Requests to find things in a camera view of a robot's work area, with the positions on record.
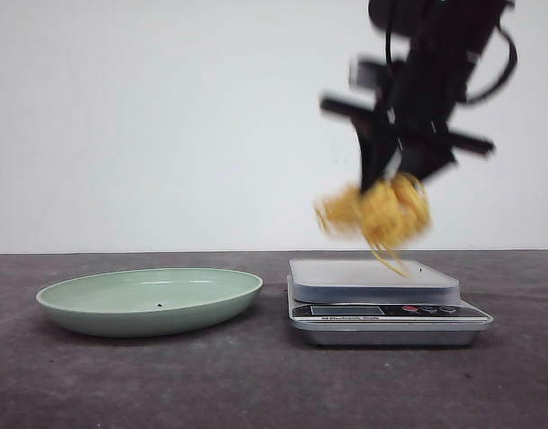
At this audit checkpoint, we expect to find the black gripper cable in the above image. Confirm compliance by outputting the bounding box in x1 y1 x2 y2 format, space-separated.
460 24 519 105

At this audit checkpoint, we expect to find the yellow vermicelli bundle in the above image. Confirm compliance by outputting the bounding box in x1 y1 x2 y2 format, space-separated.
314 172 431 277

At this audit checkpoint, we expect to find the silver digital kitchen scale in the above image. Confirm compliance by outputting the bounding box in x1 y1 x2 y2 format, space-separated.
287 258 493 347

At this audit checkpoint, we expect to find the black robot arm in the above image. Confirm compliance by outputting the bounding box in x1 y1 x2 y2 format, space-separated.
320 0 518 194

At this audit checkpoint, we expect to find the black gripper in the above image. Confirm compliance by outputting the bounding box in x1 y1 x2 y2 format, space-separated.
319 58 494 194

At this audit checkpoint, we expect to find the light green oval plate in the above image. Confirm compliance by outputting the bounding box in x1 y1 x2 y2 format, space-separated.
36 267 264 338

